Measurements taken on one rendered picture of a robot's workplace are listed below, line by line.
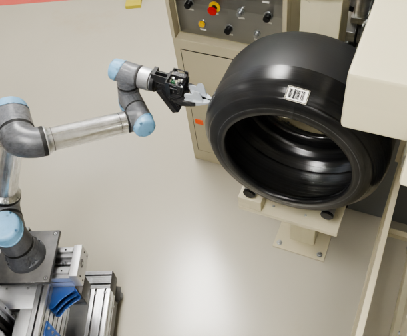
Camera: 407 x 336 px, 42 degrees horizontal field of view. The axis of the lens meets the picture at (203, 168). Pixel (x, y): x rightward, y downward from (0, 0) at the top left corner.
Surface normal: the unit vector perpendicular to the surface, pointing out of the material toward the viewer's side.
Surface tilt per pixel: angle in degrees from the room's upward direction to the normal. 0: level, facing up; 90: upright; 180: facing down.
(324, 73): 15
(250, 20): 90
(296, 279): 0
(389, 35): 0
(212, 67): 90
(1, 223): 8
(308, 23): 90
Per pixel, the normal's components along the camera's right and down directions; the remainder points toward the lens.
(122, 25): -0.11, -0.61
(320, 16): -0.39, 0.76
